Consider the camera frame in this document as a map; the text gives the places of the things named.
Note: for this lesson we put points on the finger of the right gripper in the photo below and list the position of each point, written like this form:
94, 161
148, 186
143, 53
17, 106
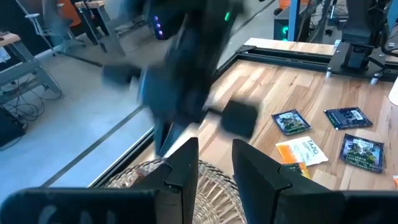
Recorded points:
239, 119
121, 74

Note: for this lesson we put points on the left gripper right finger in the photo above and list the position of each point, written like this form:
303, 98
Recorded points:
267, 193

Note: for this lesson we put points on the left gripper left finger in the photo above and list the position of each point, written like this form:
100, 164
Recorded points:
174, 193

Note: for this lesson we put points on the orange mango tea packet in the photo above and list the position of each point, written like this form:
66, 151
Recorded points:
295, 168

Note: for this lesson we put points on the dark blackcurrant tea packet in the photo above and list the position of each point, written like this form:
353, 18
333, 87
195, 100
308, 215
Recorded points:
348, 118
362, 152
290, 121

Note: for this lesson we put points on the white orange Tazo tea packet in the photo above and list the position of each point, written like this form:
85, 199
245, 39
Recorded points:
301, 151
395, 181

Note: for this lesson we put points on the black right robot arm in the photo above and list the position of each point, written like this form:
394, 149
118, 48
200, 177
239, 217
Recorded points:
357, 31

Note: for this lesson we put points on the round woven wicker placemat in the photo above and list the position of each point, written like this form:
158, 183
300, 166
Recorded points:
211, 193

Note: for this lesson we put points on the grey table with wooden top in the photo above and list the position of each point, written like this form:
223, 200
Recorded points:
107, 37
29, 70

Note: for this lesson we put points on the orange chair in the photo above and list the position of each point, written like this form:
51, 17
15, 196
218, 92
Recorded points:
70, 12

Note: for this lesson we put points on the grey office chair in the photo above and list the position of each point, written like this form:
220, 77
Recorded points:
51, 18

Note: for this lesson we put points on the black computer tower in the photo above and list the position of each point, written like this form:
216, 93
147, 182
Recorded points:
283, 29

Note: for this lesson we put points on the black box on floor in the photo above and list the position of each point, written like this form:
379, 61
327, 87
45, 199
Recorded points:
11, 126

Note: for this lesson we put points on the black aluminium table frame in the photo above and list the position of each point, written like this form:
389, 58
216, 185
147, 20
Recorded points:
280, 57

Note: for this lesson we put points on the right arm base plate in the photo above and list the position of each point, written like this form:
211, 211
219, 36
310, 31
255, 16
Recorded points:
339, 70

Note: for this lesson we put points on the blue post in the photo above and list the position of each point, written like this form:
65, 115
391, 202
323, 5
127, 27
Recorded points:
293, 18

